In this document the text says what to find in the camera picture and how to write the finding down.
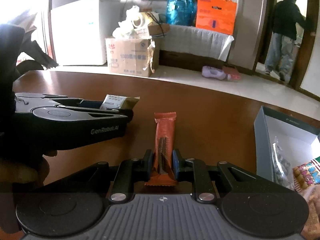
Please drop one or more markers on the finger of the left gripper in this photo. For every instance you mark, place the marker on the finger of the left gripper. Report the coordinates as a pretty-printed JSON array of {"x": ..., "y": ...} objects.
[
  {"x": 81, "y": 114},
  {"x": 73, "y": 102}
]

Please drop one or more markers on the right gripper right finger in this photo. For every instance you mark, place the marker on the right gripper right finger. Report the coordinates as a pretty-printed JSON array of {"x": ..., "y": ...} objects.
[{"x": 195, "y": 172}]

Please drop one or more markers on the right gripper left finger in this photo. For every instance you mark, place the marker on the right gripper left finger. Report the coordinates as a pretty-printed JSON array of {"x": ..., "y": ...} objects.
[{"x": 129, "y": 172}]

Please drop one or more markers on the white olive snack packet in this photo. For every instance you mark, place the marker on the white olive snack packet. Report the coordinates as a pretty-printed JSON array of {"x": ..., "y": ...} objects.
[{"x": 119, "y": 102}]

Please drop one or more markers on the long orange snack bar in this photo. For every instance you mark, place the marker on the long orange snack bar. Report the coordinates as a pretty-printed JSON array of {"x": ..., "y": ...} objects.
[{"x": 162, "y": 169}]

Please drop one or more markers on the clear silver candy bag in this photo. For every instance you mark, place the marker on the clear silver candy bag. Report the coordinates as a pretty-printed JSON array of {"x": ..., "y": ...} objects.
[{"x": 282, "y": 170}]

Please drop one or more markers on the colourful biscuit packet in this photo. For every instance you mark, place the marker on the colourful biscuit packet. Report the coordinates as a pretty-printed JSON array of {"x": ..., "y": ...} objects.
[{"x": 306, "y": 182}]

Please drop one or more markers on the operator left hand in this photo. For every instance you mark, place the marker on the operator left hand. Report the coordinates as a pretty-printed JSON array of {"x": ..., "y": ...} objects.
[{"x": 24, "y": 168}]

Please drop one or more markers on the brown cardboard box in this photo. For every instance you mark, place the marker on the brown cardboard box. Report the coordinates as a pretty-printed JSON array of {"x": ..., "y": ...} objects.
[{"x": 133, "y": 56}]

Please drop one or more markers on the black folded chair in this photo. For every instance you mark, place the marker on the black folded chair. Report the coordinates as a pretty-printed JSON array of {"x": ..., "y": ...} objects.
[{"x": 39, "y": 58}]

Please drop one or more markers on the white mini fridge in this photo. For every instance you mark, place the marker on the white mini fridge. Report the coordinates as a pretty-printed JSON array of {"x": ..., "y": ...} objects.
[{"x": 79, "y": 30}]

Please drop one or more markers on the white crumpled plastic pile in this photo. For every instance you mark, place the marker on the white crumpled plastic pile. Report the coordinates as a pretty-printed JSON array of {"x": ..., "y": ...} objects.
[{"x": 135, "y": 24}]

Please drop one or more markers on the grey white tray box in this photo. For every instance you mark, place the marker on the grey white tray box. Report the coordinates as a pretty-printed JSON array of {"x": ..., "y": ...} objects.
[{"x": 299, "y": 141}]

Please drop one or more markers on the pink flat package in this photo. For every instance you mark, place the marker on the pink flat package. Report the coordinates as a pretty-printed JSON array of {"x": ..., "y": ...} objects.
[{"x": 232, "y": 73}]

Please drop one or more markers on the small taped cardboard box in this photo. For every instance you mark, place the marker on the small taped cardboard box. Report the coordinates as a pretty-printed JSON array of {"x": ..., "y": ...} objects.
[{"x": 152, "y": 25}]

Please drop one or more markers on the white covered tv bench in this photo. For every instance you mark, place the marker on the white covered tv bench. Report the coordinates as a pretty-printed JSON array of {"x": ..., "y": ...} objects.
[{"x": 199, "y": 42}]

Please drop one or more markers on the blue plastic bag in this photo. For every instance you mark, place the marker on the blue plastic bag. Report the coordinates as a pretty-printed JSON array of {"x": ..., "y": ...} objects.
[{"x": 181, "y": 12}]

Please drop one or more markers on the orange cardboard box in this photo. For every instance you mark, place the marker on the orange cardboard box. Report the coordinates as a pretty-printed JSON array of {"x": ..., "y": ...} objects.
[{"x": 216, "y": 15}]

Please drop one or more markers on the person in blue jeans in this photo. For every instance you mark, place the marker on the person in blue jeans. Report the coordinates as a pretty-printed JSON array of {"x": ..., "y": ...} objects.
[{"x": 284, "y": 18}]

